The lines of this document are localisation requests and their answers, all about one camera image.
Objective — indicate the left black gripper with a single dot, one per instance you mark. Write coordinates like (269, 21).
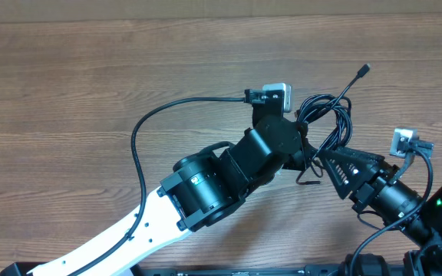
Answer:
(300, 162)

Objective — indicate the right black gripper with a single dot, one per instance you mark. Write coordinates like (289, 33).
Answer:
(354, 171)

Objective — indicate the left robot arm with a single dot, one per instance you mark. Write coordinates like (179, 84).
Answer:
(203, 189)

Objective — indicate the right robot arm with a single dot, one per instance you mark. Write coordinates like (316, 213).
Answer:
(419, 217)

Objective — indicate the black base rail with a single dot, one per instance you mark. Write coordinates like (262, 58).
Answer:
(308, 270)

